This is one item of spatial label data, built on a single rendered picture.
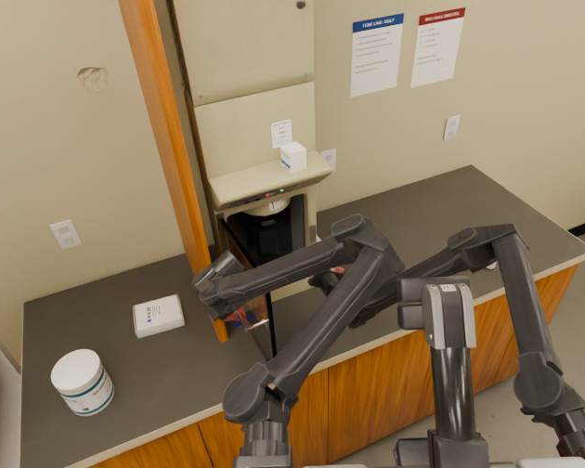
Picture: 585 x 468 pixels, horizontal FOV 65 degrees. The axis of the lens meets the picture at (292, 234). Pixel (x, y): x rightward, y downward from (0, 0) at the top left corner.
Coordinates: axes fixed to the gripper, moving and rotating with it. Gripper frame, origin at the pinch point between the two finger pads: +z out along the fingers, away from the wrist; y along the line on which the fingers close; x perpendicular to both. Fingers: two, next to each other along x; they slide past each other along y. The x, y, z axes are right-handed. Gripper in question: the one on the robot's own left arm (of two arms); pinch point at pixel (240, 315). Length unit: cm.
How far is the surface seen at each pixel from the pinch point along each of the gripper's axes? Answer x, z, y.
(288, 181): -8.5, -19.5, -32.6
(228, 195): -11.0, -26.1, -18.3
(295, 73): -18, -37, -51
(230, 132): -20.4, -34.2, -28.9
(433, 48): -54, 13, -117
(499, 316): 13, 86, -71
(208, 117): -21, -41, -26
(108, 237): -68, -2, 26
